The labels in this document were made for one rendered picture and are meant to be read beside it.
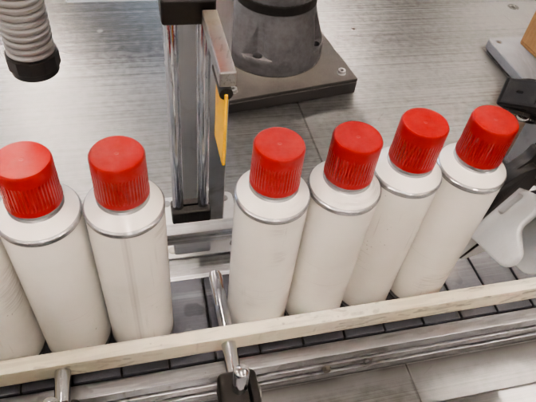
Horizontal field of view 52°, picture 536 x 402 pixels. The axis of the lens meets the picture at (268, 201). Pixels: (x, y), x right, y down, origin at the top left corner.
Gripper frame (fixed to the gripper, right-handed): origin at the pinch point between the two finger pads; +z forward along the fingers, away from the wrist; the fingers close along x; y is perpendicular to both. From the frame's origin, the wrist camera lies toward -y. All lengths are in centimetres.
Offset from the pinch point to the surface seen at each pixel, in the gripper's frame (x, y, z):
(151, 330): -23.8, 3.1, 15.8
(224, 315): -18.4, 2.5, 13.3
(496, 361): 8.5, 7.6, 7.0
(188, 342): -21.4, 4.6, 14.5
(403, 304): -5.3, 4.3, 5.3
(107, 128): -22.2, -31.6, 24.9
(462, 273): 4.2, 0.2, 3.8
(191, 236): -22.5, -2.5, 10.2
